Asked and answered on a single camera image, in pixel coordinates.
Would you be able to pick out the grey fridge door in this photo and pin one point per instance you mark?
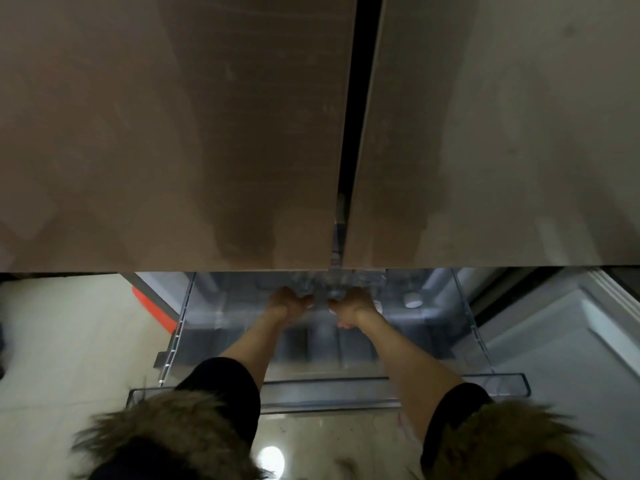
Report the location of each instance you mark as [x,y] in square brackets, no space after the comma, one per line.
[500,129]

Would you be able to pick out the person's right fingers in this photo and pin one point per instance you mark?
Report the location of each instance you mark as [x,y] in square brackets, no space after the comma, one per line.
[340,309]

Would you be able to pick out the white-lined open fridge door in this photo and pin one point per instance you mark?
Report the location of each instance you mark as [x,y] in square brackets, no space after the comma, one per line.
[565,344]

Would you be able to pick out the clear plastic container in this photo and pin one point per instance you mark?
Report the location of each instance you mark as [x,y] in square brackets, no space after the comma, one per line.
[332,283]

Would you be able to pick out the person's left hand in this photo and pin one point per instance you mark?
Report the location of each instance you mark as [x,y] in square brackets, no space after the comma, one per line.
[286,302]

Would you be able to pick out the person's left forearm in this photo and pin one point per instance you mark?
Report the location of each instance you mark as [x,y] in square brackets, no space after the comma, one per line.
[257,339]

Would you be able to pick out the orange strip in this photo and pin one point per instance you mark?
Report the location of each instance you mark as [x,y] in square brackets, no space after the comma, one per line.
[156,310]

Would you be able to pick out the person's right forearm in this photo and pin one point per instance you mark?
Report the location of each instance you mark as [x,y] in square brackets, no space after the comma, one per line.
[405,364]

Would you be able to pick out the white round cap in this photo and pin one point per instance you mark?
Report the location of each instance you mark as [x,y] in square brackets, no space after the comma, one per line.
[413,299]

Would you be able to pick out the black fur-trimmed jacket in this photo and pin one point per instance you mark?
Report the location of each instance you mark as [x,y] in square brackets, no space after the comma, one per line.
[215,419]

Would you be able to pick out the clear plastic freezer drawer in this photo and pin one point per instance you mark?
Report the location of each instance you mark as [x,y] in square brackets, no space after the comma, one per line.
[440,339]

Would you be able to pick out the brown fridge door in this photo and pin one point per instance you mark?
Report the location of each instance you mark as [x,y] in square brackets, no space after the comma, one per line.
[170,129]

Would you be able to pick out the person's left fingers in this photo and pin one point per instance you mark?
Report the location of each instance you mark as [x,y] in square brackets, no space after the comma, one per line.
[305,303]

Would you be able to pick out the person's right hand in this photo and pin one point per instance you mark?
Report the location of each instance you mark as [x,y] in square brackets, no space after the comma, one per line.
[357,307]

